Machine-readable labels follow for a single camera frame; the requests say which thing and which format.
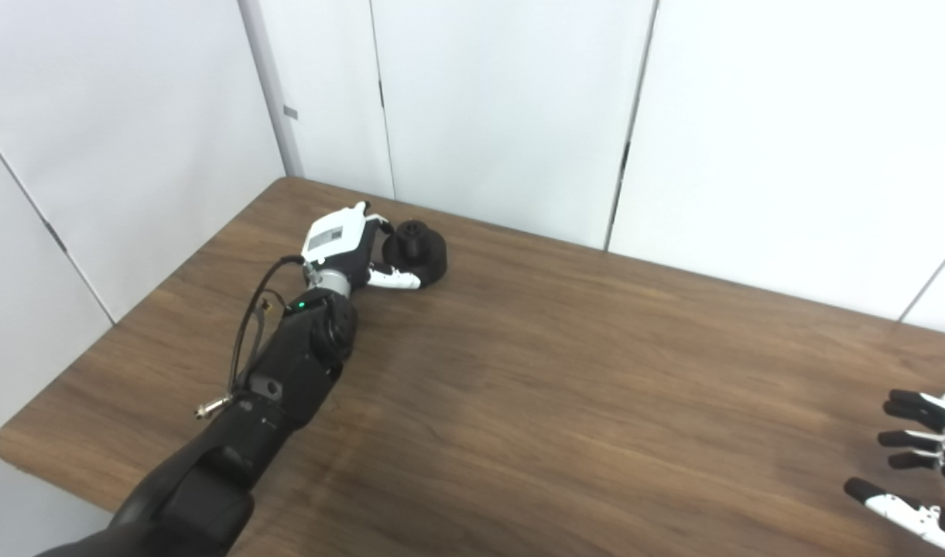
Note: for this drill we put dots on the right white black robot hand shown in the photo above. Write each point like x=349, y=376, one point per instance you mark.
x=933, y=433

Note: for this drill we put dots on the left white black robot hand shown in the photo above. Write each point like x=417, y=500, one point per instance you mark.
x=337, y=240

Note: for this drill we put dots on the round black part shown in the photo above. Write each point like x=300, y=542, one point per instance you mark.
x=422, y=251

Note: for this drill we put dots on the grey wall post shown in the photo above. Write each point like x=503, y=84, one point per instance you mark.
x=275, y=85

